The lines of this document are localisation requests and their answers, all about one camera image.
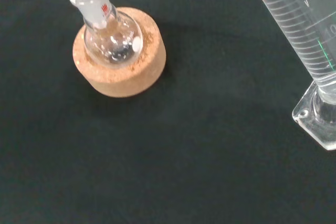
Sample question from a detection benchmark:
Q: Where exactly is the glass round-bottom flask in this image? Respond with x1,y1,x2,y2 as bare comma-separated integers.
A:
68,0,144,69

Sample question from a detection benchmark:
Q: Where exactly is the black bench cloth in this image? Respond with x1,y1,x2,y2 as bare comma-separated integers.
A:
0,0,336,224

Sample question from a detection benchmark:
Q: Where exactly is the cork ring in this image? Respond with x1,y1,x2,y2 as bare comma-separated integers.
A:
72,6,167,98

